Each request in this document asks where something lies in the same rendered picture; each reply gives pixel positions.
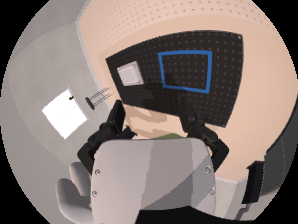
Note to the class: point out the blue tape outline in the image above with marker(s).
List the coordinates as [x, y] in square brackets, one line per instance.
[209, 53]

